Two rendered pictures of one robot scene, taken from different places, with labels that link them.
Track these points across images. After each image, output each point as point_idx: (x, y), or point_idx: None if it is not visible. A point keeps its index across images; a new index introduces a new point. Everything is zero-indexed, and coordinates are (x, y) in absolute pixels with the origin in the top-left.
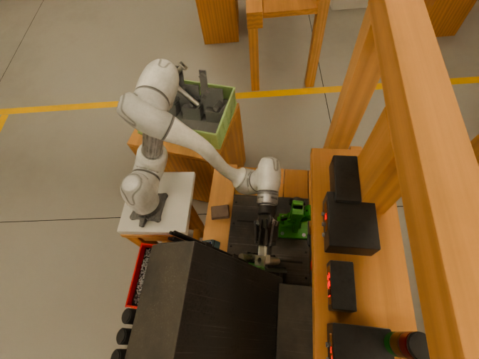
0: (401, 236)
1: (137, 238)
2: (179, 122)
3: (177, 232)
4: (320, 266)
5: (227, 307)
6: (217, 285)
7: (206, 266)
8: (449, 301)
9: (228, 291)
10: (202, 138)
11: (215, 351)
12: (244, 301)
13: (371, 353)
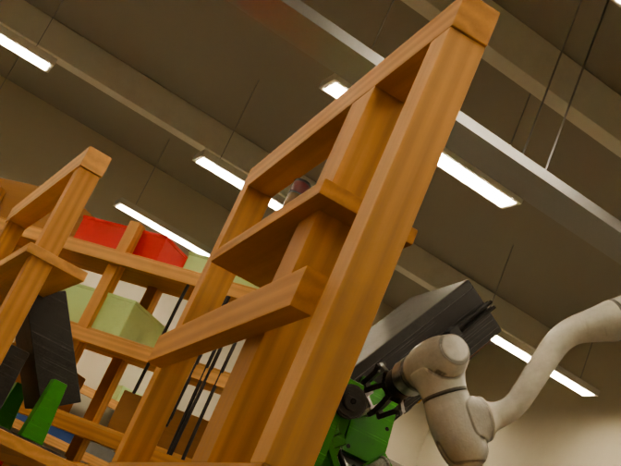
0: (282, 206)
1: None
2: (603, 304)
3: (488, 301)
4: None
5: (399, 320)
6: (422, 306)
7: (443, 293)
8: None
9: (406, 318)
10: (566, 319)
11: (390, 319)
12: (381, 336)
13: None
